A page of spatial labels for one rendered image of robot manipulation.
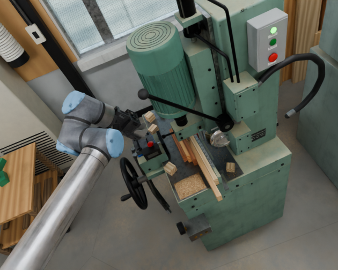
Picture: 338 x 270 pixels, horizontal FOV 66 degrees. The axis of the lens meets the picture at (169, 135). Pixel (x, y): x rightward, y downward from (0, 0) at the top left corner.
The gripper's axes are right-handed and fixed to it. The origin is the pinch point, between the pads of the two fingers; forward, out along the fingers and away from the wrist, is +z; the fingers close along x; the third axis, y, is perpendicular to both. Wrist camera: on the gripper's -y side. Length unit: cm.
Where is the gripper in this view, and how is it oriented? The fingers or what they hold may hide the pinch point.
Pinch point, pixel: (144, 136)
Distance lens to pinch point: 115.7
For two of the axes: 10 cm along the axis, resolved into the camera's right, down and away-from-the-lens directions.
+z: 6.9, 3.1, 6.6
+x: -3.3, -6.8, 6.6
